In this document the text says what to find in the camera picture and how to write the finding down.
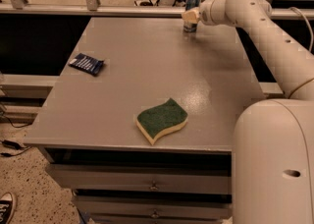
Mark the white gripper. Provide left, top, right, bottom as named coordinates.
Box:
left=182, top=0, right=228, bottom=26

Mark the redbull can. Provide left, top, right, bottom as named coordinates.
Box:
left=183, top=0, right=201, bottom=32

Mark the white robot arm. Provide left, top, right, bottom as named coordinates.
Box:
left=182, top=0, right=314, bottom=224

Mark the green yellow sponge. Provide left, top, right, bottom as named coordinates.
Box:
left=136, top=98, right=188, bottom=145

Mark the blue snack packet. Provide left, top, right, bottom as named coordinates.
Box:
left=69, top=53, right=105, bottom=76

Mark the grey drawer cabinet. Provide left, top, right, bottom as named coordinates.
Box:
left=26, top=18, right=266, bottom=224

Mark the black white sneaker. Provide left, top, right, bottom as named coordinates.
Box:
left=0, top=193, right=17, bottom=224

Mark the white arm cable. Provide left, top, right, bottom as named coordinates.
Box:
left=288, top=6, right=314, bottom=54

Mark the black cable on floor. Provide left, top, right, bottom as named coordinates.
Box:
left=0, top=113, right=33, bottom=158

